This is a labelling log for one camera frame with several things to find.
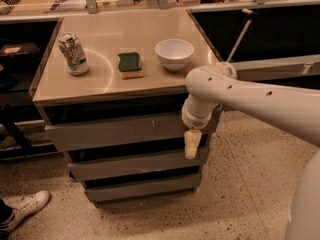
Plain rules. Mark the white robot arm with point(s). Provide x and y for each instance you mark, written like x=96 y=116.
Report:
x=290 y=109

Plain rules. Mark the white printed drink can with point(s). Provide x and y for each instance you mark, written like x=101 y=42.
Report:
x=71 y=48

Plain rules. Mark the white sneaker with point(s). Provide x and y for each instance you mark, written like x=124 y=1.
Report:
x=11 y=217

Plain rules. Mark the grey middle drawer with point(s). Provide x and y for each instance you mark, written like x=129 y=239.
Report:
x=136 y=164

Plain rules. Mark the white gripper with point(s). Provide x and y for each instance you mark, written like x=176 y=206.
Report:
x=193 y=120

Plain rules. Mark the grey drawer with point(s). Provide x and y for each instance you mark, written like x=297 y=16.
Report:
x=136 y=164
x=116 y=131
x=144 y=189

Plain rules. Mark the grey drawer cabinet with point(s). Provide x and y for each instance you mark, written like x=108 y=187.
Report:
x=101 y=93

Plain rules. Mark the green yellow sponge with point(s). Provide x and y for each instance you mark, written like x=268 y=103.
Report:
x=129 y=65

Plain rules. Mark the grey bottom drawer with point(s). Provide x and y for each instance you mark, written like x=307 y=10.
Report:
x=144 y=189

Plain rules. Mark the grey top drawer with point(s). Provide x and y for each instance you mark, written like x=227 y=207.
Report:
x=116 y=131

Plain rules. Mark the grey metal shelf rail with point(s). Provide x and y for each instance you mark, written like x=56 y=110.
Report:
x=279 y=68

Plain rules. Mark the white bowl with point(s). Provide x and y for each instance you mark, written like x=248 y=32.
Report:
x=174 y=54

